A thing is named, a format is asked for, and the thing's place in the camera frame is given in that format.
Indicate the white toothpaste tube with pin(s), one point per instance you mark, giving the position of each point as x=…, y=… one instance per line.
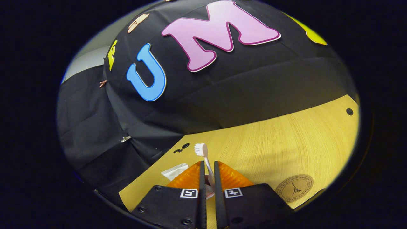
x=175, y=171

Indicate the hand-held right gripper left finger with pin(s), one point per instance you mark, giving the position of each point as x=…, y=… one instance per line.
x=202, y=178

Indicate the round brown coaster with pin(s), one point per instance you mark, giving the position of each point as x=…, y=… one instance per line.
x=294, y=188

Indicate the yellow wooden desktop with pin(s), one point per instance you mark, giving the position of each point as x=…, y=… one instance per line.
x=270, y=143

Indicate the pink toothbrush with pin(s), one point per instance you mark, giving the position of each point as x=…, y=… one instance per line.
x=201, y=149

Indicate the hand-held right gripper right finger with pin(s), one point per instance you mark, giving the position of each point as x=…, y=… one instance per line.
x=217, y=178

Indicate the silver clip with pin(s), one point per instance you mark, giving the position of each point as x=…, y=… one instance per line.
x=125, y=139

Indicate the copper clip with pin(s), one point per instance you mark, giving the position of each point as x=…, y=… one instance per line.
x=102, y=83

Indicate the black backdrop cloth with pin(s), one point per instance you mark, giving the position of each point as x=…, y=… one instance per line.
x=238, y=79

